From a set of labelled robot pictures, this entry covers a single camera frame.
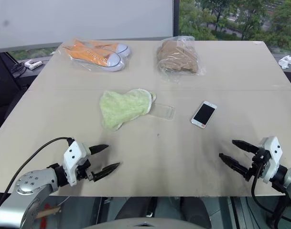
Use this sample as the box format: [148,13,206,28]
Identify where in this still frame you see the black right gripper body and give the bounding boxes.
[245,147,271,182]

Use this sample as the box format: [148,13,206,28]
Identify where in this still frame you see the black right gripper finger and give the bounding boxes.
[218,153,250,178]
[231,139,261,155]

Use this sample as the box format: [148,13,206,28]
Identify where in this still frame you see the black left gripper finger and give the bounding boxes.
[88,144,109,156]
[91,162,121,183]

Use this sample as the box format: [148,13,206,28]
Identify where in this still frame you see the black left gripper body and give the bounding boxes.
[75,158,94,181]

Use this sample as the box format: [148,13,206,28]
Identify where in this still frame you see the light green fluffy cloth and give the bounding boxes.
[98,88,157,132]

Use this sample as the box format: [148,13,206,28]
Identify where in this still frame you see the white smartphone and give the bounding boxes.
[190,100,218,130]

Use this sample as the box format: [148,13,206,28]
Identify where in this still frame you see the small wooden piece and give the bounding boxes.
[37,206,63,219]

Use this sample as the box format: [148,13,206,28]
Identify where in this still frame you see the grey robot torso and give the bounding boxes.
[86,216,204,229]

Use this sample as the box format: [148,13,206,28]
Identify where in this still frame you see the clear plastic garment bag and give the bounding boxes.
[156,35,207,82]

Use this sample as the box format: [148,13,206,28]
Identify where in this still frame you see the clear plastic shoe bag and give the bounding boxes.
[61,36,133,73]

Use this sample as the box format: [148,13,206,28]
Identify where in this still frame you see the orange canvas sneaker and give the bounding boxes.
[73,40,132,58]
[63,45,125,72]

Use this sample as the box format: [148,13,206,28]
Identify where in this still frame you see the crumpled white plastic wrap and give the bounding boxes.
[277,55,291,70]

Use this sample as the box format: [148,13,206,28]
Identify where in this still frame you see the white power strip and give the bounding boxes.
[24,60,43,71]

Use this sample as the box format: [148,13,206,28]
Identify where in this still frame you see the folded tan garment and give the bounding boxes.
[156,40,199,75]

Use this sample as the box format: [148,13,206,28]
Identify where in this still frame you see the black chair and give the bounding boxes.
[0,43,29,134]

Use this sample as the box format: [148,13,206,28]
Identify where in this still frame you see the white roller blind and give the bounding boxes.
[0,0,173,53]

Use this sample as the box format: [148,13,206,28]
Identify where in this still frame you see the green trees outside window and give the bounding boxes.
[179,0,291,52]

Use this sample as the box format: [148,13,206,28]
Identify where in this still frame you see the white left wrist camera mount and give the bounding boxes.
[63,141,91,187]

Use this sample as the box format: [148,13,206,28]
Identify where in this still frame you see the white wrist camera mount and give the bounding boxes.
[63,141,91,187]
[258,136,283,185]

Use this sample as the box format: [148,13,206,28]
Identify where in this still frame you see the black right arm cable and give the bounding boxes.
[251,157,283,229]

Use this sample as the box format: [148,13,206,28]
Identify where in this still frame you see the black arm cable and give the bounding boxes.
[0,137,75,208]
[251,157,283,229]

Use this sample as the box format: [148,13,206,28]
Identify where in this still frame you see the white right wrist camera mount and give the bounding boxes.
[258,136,283,185]

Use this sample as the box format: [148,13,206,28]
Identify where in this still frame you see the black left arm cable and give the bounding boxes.
[0,137,75,208]

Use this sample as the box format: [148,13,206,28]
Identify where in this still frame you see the thin black power cord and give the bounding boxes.
[11,62,29,79]

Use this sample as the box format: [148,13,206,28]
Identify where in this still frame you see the dark window post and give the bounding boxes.
[172,0,181,41]

